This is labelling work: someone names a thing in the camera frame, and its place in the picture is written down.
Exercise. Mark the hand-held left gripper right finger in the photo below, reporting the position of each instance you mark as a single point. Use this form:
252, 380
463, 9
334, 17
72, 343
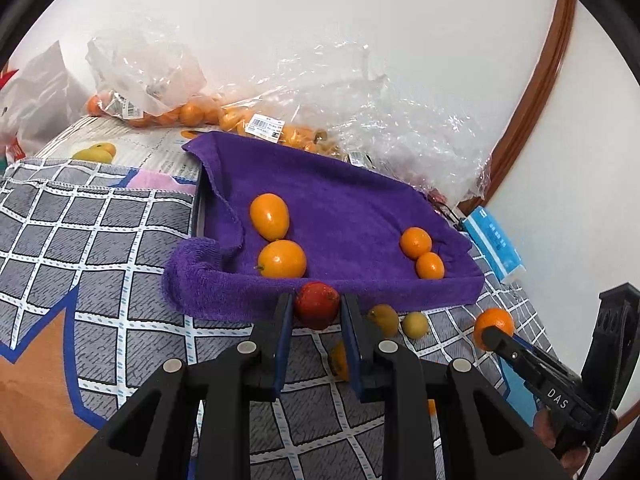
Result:
351, 350

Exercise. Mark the brown wooden door frame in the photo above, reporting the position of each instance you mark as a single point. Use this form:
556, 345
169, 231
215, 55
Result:
540, 85

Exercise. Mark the white plastic bag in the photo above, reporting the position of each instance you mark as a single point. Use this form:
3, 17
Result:
45, 95

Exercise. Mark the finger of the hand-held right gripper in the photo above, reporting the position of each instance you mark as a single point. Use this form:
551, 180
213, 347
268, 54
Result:
505, 342

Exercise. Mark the person's right hand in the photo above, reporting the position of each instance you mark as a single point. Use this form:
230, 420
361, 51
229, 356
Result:
545, 427

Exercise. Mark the blue tissue box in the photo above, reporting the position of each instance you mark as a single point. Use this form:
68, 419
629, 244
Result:
492, 245

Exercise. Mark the yellow-green jujube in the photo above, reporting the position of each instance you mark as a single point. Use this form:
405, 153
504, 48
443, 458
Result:
416, 325
384, 319

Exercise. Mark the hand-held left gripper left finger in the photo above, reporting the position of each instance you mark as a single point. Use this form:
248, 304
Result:
285, 345

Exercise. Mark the clear bag of mandarins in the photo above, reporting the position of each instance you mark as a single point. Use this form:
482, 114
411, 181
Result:
150, 70

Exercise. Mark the clear bag of kumquats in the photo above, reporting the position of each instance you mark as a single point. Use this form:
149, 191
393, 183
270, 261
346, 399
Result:
265, 127

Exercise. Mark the grey checked star blanket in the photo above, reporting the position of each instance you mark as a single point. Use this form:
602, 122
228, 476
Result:
100, 240

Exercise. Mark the small red tomato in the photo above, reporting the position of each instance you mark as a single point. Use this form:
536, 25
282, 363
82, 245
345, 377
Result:
316, 305

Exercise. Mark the purple towel-covered tray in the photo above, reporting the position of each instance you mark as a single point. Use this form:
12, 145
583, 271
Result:
340, 200

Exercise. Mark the smooth orange kumquat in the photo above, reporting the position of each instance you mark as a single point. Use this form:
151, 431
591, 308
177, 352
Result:
340, 360
270, 216
282, 259

